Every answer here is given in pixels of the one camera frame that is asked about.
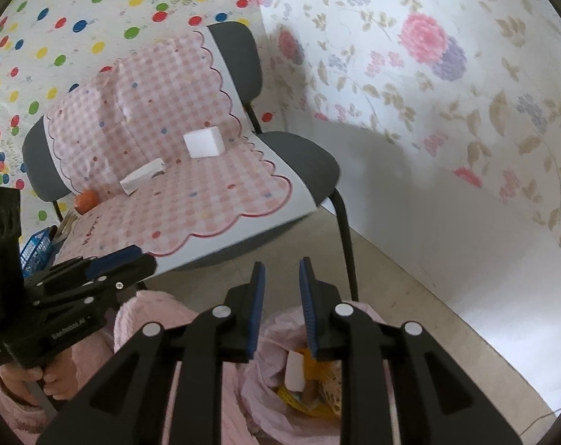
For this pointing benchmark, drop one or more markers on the white foam block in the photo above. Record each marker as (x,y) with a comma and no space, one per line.
(293,371)

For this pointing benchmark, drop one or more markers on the grey chair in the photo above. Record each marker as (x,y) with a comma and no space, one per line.
(243,55)
(37,167)

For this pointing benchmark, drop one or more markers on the person's left forearm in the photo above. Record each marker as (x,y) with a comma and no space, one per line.
(7,419)

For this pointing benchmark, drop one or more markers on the small white box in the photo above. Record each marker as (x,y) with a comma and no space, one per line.
(141,176)

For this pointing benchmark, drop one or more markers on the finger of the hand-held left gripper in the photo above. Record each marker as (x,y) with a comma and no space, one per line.
(127,271)
(76,266)

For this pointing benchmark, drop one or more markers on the pink fleece clothing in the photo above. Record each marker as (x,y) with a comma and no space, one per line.
(141,315)

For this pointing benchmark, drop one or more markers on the orange-red round fruit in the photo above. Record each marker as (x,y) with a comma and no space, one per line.
(87,201)

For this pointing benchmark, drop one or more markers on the person's left hand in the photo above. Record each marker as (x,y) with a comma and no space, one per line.
(16,380)

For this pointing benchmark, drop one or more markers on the white foam cube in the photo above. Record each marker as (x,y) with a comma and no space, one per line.
(204,143)

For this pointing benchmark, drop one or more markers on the pink checked cloth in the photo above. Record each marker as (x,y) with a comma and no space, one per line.
(183,194)

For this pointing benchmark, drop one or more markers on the pink plastic bag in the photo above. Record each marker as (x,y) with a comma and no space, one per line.
(273,333)

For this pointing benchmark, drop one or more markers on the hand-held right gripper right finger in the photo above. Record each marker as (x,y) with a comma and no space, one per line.
(307,310)

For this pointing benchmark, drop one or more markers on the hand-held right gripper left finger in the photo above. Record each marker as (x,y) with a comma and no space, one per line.
(257,315)

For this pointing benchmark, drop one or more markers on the blue plastic basket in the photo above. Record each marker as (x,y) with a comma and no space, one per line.
(36,250)

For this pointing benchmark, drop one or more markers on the yellow snack wrapper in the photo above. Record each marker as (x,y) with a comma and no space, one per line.
(299,401)

